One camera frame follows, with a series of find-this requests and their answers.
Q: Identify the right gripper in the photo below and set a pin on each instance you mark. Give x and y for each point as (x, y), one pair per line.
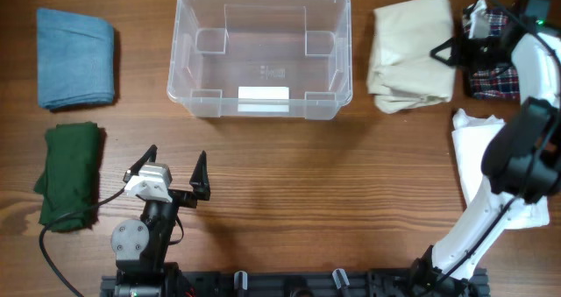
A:
(458, 54)

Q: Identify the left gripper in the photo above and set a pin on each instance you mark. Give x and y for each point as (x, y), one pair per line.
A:
(199, 180)

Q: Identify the cream cloth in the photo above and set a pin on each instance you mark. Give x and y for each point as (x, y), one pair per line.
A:
(401, 74)

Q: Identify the plaid flannel cloth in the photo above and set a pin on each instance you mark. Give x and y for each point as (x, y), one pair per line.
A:
(498, 83)

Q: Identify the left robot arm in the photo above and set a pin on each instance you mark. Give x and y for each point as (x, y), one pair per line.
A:
(141, 245)

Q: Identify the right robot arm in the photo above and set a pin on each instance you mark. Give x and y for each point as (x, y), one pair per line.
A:
(520, 166)

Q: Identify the folded white cloth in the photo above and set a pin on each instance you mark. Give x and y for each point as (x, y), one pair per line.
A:
(470, 137)

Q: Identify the folded dark green cloth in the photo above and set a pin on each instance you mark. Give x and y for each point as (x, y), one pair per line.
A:
(69, 176)

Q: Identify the clear plastic storage bin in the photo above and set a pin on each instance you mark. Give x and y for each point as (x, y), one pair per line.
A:
(262, 58)

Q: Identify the folded blue cloth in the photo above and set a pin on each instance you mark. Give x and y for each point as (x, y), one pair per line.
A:
(75, 59)

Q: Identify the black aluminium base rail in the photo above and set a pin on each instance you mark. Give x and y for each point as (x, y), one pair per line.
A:
(373, 283)

